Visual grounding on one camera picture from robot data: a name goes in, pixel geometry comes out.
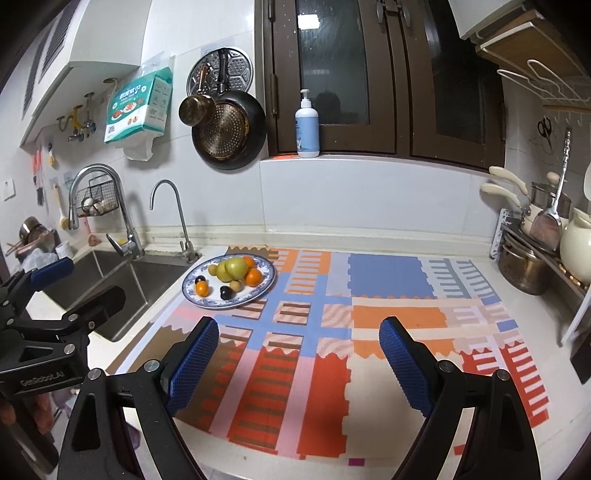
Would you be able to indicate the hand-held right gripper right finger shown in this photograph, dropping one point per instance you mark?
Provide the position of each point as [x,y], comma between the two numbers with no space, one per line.
[406,364]

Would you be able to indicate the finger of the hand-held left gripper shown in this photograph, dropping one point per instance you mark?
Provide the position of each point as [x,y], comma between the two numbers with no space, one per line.
[106,302]
[51,273]

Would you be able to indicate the steel spatula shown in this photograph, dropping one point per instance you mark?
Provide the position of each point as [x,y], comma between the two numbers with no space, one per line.
[549,226]

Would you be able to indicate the blue soap pump bottle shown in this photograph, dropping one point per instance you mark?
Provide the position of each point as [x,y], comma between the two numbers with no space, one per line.
[308,134]

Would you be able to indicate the black device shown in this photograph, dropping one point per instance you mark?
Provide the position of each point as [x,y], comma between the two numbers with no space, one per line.
[582,364]

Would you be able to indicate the slim steel gooseneck faucet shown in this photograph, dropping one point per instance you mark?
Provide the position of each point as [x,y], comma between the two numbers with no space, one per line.
[188,251]

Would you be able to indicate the stainless steel sink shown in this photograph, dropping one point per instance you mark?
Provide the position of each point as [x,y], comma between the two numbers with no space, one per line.
[134,286]

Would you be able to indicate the blue patterned white plate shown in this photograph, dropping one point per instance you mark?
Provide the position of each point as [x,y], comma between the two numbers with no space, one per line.
[251,297]

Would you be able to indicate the small steel saucepan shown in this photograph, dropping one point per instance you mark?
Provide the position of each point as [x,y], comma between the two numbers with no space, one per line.
[30,227]

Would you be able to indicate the small orange kumquat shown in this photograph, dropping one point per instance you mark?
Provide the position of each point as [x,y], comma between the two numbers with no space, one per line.
[202,289]

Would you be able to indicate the black scissors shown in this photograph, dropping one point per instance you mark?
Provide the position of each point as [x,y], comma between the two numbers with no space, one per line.
[545,129]

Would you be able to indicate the white wall socket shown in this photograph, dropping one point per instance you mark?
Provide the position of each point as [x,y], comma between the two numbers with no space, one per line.
[8,189]

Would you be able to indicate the small yellow-brown fruit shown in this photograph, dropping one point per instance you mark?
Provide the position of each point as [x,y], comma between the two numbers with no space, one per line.
[213,269]
[236,285]

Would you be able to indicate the white teapot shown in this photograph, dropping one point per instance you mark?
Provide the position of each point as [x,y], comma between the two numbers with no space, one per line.
[577,249]

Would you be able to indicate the large orange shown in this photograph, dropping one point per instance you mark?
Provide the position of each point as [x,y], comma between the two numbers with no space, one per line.
[253,277]

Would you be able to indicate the round steel steamer rack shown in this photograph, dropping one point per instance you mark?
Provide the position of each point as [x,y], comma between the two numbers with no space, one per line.
[239,64]

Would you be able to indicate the black frying pan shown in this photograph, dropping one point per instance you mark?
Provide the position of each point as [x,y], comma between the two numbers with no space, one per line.
[256,134]

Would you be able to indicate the white wall cabinet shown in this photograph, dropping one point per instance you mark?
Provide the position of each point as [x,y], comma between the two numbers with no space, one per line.
[489,14]

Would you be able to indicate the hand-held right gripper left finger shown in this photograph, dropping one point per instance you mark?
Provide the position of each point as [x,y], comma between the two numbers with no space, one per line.
[194,364]

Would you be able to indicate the small brass ladle pot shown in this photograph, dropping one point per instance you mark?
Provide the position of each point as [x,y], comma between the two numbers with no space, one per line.
[196,110]

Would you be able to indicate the colourful patterned mat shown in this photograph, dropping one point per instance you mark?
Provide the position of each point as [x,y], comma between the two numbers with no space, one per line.
[383,277]

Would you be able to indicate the metal dish rack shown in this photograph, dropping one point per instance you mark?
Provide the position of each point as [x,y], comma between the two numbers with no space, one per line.
[554,267]

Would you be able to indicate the white drain tray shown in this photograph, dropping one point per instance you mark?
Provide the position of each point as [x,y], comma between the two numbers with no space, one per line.
[501,230]

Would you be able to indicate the brass strainer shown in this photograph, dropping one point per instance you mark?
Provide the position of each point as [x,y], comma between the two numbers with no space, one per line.
[226,131]

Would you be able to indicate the green paper towel pack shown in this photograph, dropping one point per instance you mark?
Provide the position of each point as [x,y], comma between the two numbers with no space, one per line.
[138,106]

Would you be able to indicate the person's left hand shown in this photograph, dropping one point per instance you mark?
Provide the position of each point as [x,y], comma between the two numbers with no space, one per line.
[44,413]

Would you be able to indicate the large yellow citrus fruit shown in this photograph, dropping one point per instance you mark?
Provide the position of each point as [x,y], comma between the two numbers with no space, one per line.
[222,272]

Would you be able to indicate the green apple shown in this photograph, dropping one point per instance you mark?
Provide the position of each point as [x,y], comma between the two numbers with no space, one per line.
[238,266]

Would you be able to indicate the steel pot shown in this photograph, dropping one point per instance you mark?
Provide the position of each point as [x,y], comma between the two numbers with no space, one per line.
[521,272]

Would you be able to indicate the yellow dish brush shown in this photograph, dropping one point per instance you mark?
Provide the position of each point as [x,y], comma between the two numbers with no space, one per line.
[73,222]

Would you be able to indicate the dark brown window frame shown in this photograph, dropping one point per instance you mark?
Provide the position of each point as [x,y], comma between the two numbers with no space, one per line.
[401,92]

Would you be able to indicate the steel pull-down spring faucet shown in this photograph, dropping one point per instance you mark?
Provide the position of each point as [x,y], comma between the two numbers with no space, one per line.
[132,241]

